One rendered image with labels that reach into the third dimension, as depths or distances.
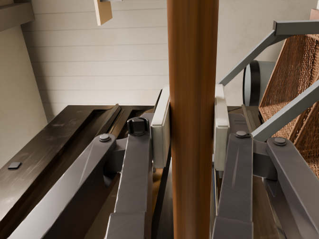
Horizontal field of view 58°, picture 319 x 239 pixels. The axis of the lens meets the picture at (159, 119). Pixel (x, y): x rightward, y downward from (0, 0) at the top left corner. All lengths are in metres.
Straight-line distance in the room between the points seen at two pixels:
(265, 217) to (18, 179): 1.00
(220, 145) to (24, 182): 1.25
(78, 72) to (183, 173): 3.82
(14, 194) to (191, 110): 1.19
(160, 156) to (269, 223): 0.90
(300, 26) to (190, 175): 0.90
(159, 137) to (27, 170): 1.30
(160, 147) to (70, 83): 3.96
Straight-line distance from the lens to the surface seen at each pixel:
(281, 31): 1.05
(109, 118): 1.69
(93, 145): 0.16
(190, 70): 0.17
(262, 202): 1.12
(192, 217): 0.23
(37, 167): 1.45
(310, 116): 1.20
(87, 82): 4.01
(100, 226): 1.06
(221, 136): 0.16
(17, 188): 1.36
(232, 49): 3.58
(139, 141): 0.15
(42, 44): 4.10
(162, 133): 0.16
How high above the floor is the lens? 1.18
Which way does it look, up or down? 9 degrees up
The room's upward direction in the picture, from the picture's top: 89 degrees counter-clockwise
